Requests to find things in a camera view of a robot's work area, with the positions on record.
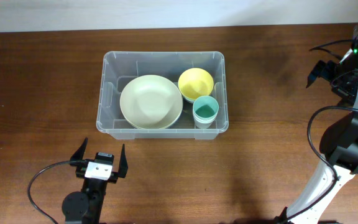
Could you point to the yellow small bowl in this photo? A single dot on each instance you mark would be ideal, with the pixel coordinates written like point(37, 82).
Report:
point(194, 83)

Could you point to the grey cup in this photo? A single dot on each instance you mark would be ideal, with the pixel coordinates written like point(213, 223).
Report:
point(202, 125)

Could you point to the cream bowl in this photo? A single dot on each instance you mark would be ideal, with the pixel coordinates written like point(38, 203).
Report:
point(151, 102)

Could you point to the clear plastic storage bin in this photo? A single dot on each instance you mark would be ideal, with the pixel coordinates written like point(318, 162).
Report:
point(119, 68)

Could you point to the cream cup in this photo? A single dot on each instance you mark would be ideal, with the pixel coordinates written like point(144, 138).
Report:
point(203, 120)

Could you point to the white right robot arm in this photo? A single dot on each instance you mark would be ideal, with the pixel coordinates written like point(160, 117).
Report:
point(338, 148)

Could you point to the green small bowl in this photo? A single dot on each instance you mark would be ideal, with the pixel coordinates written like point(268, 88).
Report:
point(189, 100)

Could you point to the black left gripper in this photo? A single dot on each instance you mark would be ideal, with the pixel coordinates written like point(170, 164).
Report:
point(122, 169)

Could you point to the green cup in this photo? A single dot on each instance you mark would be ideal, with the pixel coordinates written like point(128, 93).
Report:
point(206, 107)

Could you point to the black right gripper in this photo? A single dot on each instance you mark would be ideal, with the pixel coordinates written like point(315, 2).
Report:
point(347, 93)

